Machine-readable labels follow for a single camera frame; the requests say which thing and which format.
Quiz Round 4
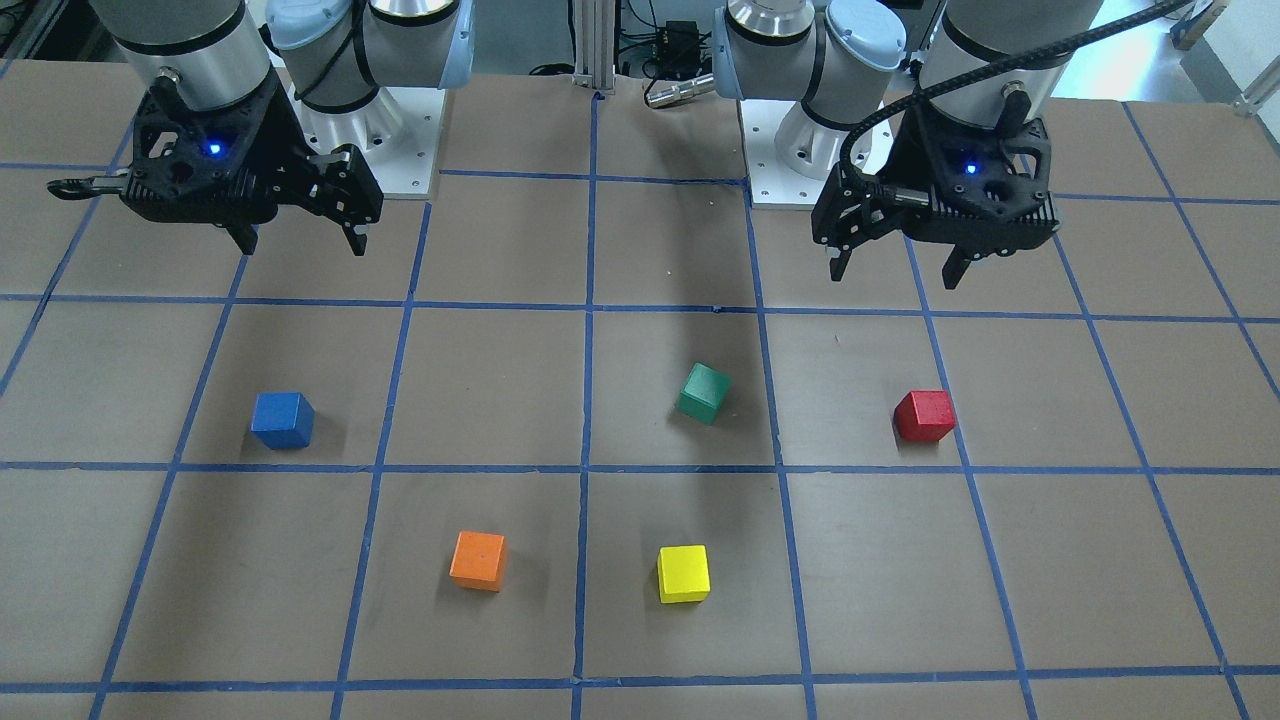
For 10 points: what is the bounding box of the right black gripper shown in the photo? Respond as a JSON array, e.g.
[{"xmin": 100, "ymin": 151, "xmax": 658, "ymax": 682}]
[{"xmin": 47, "ymin": 74, "xmax": 384, "ymax": 258}]

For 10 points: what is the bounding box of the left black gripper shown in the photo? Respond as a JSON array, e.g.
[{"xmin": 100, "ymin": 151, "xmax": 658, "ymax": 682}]
[{"xmin": 812, "ymin": 85, "xmax": 1061, "ymax": 290}]

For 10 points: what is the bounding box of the red wooden block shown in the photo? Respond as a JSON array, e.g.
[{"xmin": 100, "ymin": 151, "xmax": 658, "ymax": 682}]
[{"xmin": 893, "ymin": 389, "xmax": 957, "ymax": 443}]

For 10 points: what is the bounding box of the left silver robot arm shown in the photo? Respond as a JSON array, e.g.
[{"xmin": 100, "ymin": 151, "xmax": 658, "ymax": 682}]
[{"xmin": 713, "ymin": 1, "xmax": 1100, "ymax": 290}]

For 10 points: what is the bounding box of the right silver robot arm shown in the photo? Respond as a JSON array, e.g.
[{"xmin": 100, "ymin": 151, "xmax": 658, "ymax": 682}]
[{"xmin": 47, "ymin": 1, "xmax": 474, "ymax": 256}]

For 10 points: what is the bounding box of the blue wooden block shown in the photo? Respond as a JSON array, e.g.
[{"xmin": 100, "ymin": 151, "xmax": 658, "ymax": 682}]
[{"xmin": 250, "ymin": 392, "xmax": 315, "ymax": 450}]

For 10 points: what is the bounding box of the green wooden block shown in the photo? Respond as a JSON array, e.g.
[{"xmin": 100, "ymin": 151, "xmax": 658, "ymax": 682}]
[{"xmin": 676, "ymin": 363, "xmax": 732, "ymax": 425}]

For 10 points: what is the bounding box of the orange wooden block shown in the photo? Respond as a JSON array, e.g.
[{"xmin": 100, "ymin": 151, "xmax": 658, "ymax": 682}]
[{"xmin": 448, "ymin": 530, "xmax": 508, "ymax": 592}]

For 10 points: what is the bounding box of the yellow wooden block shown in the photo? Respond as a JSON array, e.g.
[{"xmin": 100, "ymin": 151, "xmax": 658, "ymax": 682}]
[{"xmin": 655, "ymin": 544, "xmax": 710, "ymax": 603}]

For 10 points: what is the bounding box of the silver metal cylinder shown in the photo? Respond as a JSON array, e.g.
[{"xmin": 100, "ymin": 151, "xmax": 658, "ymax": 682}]
[{"xmin": 644, "ymin": 73, "xmax": 716, "ymax": 110}]

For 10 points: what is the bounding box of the black electronics box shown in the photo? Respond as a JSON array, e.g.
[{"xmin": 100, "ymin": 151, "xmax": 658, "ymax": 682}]
[{"xmin": 653, "ymin": 20, "xmax": 701, "ymax": 79}]

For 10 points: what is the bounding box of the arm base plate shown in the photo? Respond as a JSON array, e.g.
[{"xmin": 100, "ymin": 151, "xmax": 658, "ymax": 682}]
[
  {"xmin": 739, "ymin": 99, "xmax": 847, "ymax": 211},
  {"xmin": 293, "ymin": 88, "xmax": 448, "ymax": 200}
]

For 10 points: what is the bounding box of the black braided cable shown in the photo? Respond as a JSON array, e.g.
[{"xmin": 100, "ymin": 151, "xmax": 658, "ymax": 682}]
[{"xmin": 838, "ymin": 0, "xmax": 1196, "ymax": 191}]

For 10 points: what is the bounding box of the aluminium frame post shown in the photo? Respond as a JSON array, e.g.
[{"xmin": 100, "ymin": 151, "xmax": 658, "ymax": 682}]
[{"xmin": 568, "ymin": 0, "xmax": 618, "ymax": 97}]

